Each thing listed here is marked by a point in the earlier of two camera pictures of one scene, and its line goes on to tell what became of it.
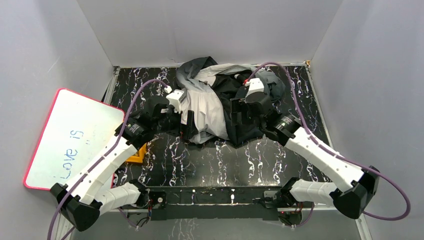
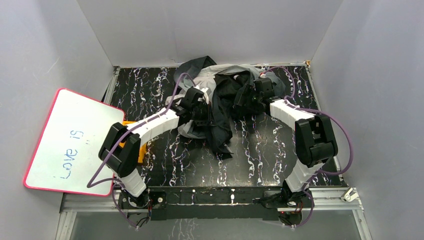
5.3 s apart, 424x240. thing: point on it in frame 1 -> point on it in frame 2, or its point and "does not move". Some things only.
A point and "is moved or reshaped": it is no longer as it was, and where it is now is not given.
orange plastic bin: (138, 157) does not move
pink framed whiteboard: (77, 129) does not move
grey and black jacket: (206, 89) is moved or reshaped
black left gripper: (185, 122) -> (201, 121)
